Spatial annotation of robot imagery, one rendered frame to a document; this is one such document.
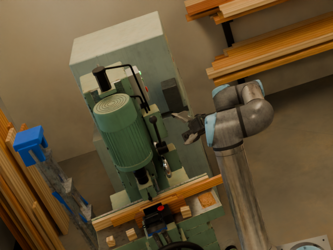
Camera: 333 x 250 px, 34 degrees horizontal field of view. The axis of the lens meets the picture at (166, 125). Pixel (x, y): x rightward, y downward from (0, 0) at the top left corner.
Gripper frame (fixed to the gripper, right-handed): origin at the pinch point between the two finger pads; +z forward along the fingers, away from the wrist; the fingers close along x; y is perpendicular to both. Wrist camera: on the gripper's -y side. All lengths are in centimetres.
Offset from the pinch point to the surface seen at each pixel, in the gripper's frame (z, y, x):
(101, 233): 15, -59, 22
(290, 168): -172, -82, 1
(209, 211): -18.1, -19.2, 33.4
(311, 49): -216, -45, -82
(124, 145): 18.6, -14.0, -1.6
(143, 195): 3.2, -33.4, 15.6
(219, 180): -31.6, -18.6, 20.0
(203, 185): -24.9, -23.6, 19.6
